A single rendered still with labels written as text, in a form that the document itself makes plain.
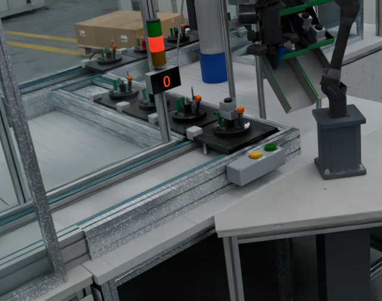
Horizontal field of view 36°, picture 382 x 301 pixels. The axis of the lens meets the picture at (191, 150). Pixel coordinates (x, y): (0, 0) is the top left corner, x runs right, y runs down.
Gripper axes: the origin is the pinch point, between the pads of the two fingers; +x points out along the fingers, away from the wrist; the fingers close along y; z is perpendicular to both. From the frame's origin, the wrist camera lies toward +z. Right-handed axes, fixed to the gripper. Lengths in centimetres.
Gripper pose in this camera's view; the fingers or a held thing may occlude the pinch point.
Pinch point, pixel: (274, 59)
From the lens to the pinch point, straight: 199.2
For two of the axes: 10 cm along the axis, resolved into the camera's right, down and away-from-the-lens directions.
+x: 1.3, 9.1, 4.1
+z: -6.1, -2.5, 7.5
